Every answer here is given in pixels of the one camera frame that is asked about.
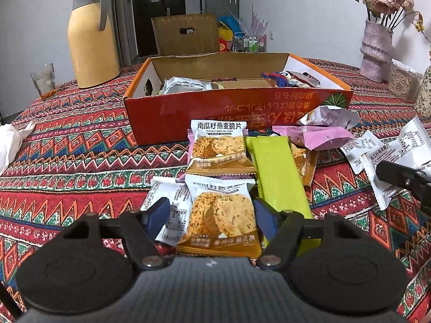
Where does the blue plastic item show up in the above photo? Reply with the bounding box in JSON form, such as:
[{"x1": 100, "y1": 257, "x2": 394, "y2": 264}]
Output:
[{"x1": 220, "y1": 15, "x2": 244, "y2": 31}]

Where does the pink snack packet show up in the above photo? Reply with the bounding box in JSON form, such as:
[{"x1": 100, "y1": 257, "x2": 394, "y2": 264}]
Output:
[
  {"x1": 272, "y1": 125, "x2": 355, "y2": 151},
  {"x1": 186, "y1": 134, "x2": 257, "y2": 180}
]

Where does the white cloth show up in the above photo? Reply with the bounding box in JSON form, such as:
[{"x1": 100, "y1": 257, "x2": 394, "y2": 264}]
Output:
[{"x1": 0, "y1": 120, "x2": 36, "y2": 176}]

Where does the red and blue snack packet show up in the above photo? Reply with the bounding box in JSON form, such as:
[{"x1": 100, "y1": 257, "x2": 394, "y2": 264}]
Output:
[{"x1": 261, "y1": 71, "x2": 291, "y2": 89}]

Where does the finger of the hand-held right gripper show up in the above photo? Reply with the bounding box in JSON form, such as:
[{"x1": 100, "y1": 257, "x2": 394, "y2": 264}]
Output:
[{"x1": 375, "y1": 160, "x2": 431, "y2": 214}]

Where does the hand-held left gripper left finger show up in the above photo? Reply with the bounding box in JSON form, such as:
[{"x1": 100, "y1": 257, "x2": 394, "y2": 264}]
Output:
[{"x1": 62, "y1": 197, "x2": 171, "y2": 271}]

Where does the brown cracker snack packet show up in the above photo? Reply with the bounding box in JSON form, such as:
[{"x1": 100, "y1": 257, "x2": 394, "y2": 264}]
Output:
[
  {"x1": 185, "y1": 119, "x2": 257, "y2": 176},
  {"x1": 176, "y1": 174, "x2": 264, "y2": 257},
  {"x1": 289, "y1": 141, "x2": 319, "y2": 187}
]

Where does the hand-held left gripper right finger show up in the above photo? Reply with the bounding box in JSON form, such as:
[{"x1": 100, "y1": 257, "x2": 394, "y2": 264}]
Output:
[{"x1": 253, "y1": 198, "x2": 358, "y2": 271}]

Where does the orange cardboard box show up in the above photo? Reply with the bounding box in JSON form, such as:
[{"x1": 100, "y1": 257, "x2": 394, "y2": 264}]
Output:
[{"x1": 123, "y1": 52, "x2": 354, "y2": 147}]

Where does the clear storage container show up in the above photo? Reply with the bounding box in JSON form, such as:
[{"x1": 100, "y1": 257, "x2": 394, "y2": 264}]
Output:
[{"x1": 387, "y1": 59, "x2": 424, "y2": 103}]

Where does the pink wall decoration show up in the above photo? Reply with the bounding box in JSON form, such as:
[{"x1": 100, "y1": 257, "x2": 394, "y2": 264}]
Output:
[{"x1": 248, "y1": 5, "x2": 267, "y2": 37}]

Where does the dried rose bouquet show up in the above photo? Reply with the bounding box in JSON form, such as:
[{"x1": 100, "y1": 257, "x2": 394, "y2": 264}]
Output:
[{"x1": 350, "y1": 0, "x2": 431, "y2": 43}]

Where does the glass cup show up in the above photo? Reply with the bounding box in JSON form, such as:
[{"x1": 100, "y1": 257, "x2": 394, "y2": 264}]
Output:
[{"x1": 30, "y1": 63, "x2": 56, "y2": 101}]

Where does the brown and white snack packet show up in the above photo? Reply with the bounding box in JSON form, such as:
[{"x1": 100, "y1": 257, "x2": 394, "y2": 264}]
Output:
[{"x1": 286, "y1": 70, "x2": 322, "y2": 87}]

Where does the pink vase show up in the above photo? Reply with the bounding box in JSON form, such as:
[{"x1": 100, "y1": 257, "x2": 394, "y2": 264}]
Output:
[{"x1": 359, "y1": 20, "x2": 394, "y2": 83}]

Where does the green snack packet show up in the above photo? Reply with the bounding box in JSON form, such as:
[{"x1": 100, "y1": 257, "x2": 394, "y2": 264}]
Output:
[{"x1": 245, "y1": 135, "x2": 312, "y2": 254}]

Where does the silver crinkled snack packet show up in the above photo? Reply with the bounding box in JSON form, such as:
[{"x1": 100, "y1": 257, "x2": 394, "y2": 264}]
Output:
[{"x1": 299, "y1": 105, "x2": 362, "y2": 129}]

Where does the grey barcode snack packet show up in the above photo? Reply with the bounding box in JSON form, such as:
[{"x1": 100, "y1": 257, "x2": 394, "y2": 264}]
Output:
[{"x1": 158, "y1": 76, "x2": 215, "y2": 95}]

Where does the yellow thermos jug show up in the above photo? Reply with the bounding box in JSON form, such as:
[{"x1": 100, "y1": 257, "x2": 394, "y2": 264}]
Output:
[{"x1": 67, "y1": 0, "x2": 121, "y2": 90}]

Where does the floral patterned jar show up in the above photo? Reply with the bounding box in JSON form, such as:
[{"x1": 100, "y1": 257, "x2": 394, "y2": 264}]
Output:
[{"x1": 413, "y1": 66, "x2": 431, "y2": 119}]

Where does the dark door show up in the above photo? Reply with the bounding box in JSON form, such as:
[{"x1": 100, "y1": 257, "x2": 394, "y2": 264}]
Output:
[{"x1": 131, "y1": 0, "x2": 186, "y2": 58}]

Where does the wire rack with bottles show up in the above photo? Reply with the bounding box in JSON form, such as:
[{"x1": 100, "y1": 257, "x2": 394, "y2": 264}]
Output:
[{"x1": 232, "y1": 32, "x2": 267, "y2": 53}]

